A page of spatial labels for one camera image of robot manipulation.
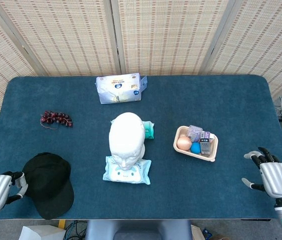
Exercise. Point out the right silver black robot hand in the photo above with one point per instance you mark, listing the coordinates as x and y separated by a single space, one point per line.
276 178

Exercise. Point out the black baseball cap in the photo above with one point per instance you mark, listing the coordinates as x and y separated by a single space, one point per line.
48 180

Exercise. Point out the white foam mannequin head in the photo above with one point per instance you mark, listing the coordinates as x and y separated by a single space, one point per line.
127 135

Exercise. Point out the white cardboard box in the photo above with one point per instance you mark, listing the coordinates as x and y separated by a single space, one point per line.
41 233

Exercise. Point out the beige plastic tray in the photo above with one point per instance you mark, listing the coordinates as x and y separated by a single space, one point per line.
206 158

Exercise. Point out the grey purple carton box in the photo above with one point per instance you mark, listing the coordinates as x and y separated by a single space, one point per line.
205 147

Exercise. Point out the blue felt table cover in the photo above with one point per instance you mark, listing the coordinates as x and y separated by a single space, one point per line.
230 112

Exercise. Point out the blue ball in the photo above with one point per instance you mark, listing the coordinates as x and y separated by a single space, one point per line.
195 148

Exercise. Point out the clear purple plastic box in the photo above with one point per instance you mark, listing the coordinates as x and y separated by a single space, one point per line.
195 132

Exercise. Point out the dark red grape bunch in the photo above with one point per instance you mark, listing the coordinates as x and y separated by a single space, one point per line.
56 118

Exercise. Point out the peach pink ball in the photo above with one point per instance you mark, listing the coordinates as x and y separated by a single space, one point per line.
184 143

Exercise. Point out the blue cartoon wet wipes pack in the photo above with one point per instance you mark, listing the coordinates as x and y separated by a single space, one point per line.
130 176

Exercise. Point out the green tissue pack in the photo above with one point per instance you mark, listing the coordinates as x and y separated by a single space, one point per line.
148 130

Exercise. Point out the grey blue robot torso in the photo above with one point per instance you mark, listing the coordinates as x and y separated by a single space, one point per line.
138 230

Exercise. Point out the white blue paper tissue package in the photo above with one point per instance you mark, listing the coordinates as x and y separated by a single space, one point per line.
118 90

